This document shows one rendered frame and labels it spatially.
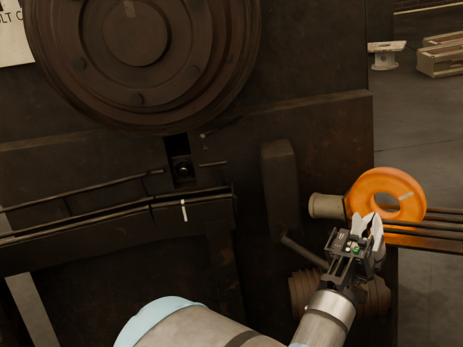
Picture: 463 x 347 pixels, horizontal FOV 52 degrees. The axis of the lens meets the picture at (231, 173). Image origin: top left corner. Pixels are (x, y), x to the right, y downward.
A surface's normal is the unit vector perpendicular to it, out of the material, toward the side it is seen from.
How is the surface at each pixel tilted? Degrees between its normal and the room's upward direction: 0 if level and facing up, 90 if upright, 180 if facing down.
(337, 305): 31
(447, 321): 0
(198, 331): 2
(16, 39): 90
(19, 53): 90
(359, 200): 90
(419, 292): 0
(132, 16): 90
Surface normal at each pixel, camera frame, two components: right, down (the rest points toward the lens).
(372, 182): -0.55, 0.44
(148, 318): -0.29, -0.81
